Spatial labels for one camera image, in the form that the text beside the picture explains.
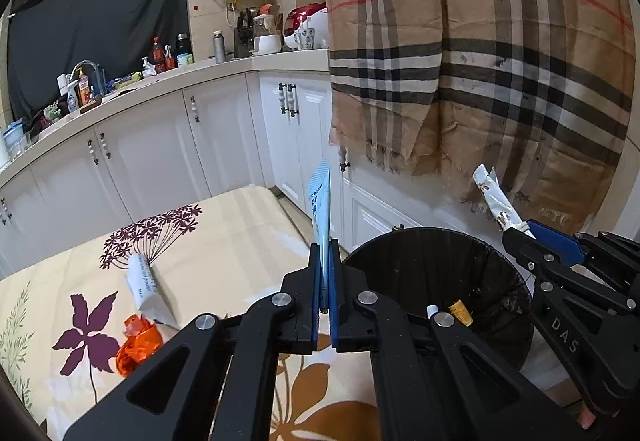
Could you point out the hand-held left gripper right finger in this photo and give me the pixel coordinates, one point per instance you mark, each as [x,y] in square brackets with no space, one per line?
[334,336]

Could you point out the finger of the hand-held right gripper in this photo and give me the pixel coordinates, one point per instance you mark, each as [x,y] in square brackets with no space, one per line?
[520,246]
[555,241]

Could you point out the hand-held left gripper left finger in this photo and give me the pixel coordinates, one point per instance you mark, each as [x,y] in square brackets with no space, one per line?
[315,331]

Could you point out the white wrapper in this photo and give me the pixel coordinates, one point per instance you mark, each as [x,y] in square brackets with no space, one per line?
[495,198]

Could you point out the black trash bin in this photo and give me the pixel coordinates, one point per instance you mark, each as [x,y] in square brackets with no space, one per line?
[425,271]

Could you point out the blue white tube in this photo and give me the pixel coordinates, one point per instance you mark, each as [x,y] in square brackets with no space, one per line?
[320,206]

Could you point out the person's right hand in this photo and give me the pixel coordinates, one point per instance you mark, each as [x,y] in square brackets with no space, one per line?
[586,418]

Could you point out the small white cylinder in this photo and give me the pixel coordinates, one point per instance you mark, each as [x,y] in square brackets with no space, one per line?
[431,310]

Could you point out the floral tablecloth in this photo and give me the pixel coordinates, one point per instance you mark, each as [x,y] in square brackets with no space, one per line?
[225,231]

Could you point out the white squeezed tube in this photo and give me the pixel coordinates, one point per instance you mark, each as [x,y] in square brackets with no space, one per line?
[145,288]

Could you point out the orange crumpled wrapper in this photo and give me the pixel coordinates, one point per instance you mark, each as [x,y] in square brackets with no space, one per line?
[140,346]

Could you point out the beige plaid cloth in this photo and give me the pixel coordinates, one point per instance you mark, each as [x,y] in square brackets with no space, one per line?
[475,71]

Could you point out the white kitchen base cabinets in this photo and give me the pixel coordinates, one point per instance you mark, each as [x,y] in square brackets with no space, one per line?
[150,146]

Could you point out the beige kitchen countertop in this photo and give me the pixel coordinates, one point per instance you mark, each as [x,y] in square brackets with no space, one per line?
[225,71]

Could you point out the white patterned mug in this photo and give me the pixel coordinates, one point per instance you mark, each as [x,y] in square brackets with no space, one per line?
[307,38]

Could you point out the white glass kettle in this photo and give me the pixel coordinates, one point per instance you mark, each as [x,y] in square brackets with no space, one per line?
[265,38]

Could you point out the steel thermos bottle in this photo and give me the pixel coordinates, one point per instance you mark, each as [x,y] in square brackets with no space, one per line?
[218,48]

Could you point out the black knife block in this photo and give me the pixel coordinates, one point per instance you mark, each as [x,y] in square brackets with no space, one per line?
[243,38]

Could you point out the white pump soap bottle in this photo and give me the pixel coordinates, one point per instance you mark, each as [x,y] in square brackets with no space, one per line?
[148,69]

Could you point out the yellow green package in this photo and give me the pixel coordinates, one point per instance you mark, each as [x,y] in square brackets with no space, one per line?
[127,81]

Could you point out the red sauce bottle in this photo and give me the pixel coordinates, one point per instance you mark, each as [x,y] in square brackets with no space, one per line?
[159,58]

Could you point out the red rice cooker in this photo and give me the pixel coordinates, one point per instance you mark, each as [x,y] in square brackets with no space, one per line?
[300,16]

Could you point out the brown wooden block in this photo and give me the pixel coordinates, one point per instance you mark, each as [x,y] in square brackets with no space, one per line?
[91,106]

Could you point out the dark glass bottle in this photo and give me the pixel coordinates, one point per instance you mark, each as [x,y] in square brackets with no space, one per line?
[182,42]

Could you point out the orange dish soap bottle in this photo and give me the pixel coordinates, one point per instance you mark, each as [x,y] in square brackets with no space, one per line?
[83,91]

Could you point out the white blue cleaner bottle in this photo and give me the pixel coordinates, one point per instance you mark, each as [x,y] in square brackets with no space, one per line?
[72,100]

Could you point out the chrome kitchen faucet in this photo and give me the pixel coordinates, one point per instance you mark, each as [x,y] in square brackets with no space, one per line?
[87,66]

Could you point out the clear plastic container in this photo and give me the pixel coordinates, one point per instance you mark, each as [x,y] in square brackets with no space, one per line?
[15,138]

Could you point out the black window curtain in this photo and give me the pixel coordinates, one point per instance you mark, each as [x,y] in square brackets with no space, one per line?
[100,21]

